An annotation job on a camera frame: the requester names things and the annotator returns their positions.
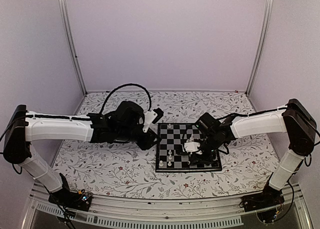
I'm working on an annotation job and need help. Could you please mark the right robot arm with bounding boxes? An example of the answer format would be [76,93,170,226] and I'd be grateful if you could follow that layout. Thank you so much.
[182,98,320,207]

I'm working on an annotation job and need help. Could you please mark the aluminium frame post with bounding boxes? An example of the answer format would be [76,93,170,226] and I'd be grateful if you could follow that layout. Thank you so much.
[58,0,88,96]
[245,0,274,97]

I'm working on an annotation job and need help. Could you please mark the aluminium rail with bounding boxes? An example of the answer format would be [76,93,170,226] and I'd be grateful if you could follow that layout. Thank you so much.
[22,183,314,229]
[84,88,248,94]

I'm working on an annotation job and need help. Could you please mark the right aluminium frame post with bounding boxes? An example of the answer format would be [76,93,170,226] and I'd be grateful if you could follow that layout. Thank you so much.
[245,0,274,97]

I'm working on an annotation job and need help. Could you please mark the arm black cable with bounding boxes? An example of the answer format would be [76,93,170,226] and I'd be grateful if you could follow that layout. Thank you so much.
[99,82,153,115]
[284,128,320,215]

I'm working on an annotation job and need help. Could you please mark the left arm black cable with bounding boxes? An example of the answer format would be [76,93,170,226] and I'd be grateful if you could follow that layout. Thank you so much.
[99,82,153,115]

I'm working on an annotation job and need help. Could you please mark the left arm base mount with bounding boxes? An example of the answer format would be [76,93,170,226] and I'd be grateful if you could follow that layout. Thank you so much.
[48,173,93,212]

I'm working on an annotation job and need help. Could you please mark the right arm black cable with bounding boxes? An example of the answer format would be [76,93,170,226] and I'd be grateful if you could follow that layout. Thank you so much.
[284,128,320,215]

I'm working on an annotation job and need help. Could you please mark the floral patterned table mat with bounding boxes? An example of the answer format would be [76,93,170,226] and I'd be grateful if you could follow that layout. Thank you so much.
[53,91,279,200]

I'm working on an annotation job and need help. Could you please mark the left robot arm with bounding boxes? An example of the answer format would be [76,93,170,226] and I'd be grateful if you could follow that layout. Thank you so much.
[0,101,164,206]

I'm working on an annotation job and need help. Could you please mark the black and white chess board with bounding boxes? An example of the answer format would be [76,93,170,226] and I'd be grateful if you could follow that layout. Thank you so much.
[155,123,222,173]

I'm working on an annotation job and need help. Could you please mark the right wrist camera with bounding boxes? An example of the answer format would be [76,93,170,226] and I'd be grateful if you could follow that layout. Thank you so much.
[176,112,222,156]

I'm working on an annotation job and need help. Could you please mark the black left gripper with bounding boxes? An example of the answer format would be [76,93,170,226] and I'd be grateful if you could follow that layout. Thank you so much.
[116,126,163,151]

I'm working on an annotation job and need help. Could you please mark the back aluminium rail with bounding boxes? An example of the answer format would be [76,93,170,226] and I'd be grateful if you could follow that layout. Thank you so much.
[84,88,248,94]

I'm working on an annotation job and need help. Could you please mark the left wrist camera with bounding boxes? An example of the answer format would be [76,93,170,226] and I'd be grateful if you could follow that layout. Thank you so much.
[109,101,164,133]

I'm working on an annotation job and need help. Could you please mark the left aluminium frame post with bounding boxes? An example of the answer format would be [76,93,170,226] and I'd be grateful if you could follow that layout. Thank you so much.
[58,0,88,96]

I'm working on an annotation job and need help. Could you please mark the front aluminium rail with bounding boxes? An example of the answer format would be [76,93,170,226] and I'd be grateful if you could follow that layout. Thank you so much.
[22,183,314,229]

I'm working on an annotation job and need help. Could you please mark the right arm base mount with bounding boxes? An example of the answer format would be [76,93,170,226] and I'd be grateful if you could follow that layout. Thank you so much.
[239,185,285,224]

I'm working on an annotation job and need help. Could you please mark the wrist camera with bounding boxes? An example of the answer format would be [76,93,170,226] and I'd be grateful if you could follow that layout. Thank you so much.
[176,112,222,156]
[109,101,164,133]

